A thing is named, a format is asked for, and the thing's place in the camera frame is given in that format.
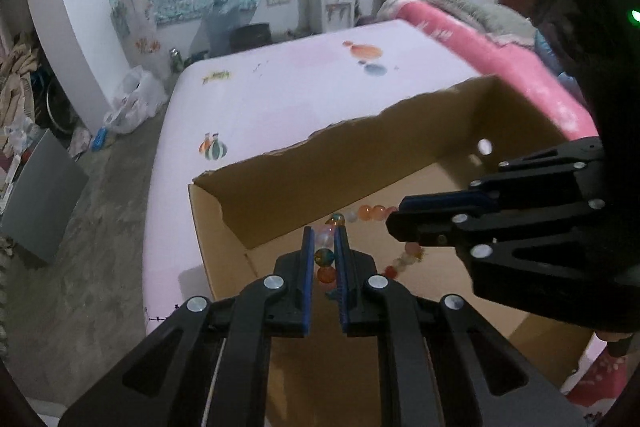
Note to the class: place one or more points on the blue packet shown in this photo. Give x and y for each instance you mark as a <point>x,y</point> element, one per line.
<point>100,141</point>

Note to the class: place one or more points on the grey board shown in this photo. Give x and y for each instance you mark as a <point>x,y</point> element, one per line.
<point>42,197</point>

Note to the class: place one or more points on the pile of cream clothes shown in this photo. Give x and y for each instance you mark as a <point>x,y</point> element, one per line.
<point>17,77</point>

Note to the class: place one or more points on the white water dispenser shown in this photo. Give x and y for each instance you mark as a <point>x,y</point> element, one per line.
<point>332,12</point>

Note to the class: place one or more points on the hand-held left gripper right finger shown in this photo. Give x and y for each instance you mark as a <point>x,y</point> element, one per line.
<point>342,279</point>

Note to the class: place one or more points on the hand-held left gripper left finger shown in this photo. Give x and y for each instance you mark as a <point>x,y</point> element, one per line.
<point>307,282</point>

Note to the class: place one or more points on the grey fuzzy blanket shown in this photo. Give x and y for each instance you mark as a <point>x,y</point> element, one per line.
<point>480,12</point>

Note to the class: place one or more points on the white plastic bag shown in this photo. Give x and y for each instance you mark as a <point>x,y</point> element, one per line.
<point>135,99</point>

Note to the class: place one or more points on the brown cardboard box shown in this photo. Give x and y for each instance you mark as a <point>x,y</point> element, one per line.
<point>350,157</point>

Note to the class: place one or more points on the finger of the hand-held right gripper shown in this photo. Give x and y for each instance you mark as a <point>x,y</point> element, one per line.
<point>440,202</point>
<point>420,227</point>

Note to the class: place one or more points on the green bottle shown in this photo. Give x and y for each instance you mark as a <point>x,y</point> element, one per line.
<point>176,59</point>

